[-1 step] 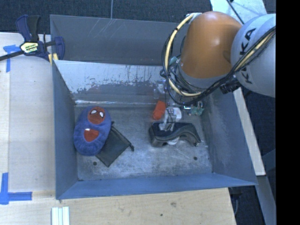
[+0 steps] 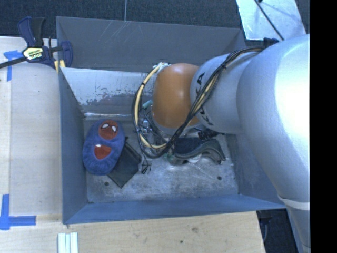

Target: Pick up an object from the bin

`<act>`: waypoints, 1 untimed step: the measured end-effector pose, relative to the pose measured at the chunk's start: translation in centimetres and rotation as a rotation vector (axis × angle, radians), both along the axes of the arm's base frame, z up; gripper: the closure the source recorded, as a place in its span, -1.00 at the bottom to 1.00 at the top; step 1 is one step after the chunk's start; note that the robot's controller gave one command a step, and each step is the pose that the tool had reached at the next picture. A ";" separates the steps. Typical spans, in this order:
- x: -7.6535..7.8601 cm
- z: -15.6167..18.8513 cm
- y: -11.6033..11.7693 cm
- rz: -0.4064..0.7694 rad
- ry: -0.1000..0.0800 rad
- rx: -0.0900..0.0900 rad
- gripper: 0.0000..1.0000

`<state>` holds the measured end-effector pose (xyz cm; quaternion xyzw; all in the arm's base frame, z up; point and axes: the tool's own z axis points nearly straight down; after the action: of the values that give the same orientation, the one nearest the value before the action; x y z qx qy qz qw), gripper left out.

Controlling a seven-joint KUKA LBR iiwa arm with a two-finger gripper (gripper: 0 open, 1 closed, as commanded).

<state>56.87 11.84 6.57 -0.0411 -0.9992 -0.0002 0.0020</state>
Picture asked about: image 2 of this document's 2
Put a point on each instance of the dark green flat block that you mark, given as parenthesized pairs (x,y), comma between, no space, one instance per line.
(126,167)

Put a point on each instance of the dark grey curved tool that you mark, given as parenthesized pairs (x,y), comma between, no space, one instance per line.
(210,147)

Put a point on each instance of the dark blue flat box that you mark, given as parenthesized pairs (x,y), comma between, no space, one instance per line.
(185,145)

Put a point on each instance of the blue plush slipper red face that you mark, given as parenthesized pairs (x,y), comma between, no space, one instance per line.
(104,162)

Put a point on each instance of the black cylinder on white bracket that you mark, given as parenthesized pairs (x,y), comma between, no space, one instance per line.
(207,134)

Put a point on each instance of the grey metal bin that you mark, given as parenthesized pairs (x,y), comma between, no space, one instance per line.
(163,183)

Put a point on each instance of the pale wood flat board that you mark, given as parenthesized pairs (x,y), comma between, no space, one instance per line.
(34,141)

